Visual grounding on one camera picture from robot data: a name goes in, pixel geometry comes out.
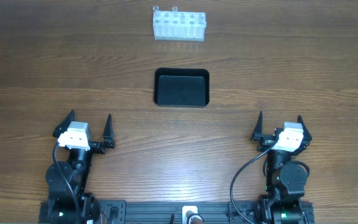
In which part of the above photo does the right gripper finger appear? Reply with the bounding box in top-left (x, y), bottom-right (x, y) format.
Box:
top-left (296, 114), bottom-right (313, 146)
top-left (249, 110), bottom-right (264, 142)

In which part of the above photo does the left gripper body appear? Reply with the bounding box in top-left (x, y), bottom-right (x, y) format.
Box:
top-left (87, 141), bottom-right (107, 155)

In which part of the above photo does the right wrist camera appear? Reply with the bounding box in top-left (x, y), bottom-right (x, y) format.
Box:
top-left (272, 121), bottom-right (305, 152)

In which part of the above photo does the mounting rail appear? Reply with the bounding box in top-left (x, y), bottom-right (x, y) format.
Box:
top-left (39, 199), bottom-right (316, 224)

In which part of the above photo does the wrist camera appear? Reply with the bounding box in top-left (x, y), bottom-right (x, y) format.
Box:
top-left (57, 121), bottom-right (91, 152)
top-left (272, 121), bottom-right (305, 152)

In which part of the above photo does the black tray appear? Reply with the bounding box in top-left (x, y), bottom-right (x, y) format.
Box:
top-left (153, 67), bottom-right (211, 108)

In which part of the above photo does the black cable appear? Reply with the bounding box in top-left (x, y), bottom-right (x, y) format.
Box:
top-left (52, 141), bottom-right (81, 224)
top-left (229, 141), bottom-right (278, 224)

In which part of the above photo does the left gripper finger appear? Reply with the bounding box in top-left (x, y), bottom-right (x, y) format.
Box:
top-left (102, 113), bottom-right (116, 149)
top-left (52, 109), bottom-right (76, 139)

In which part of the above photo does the white test tube rack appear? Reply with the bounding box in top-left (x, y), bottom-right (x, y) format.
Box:
top-left (152, 10), bottom-right (208, 42)

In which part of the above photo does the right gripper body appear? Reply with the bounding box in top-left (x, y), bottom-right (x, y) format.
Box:
top-left (256, 134), bottom-right (277, 152)

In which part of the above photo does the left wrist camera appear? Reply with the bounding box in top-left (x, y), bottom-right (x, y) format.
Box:
top-left (57, 121), bottom-right (91, 152)

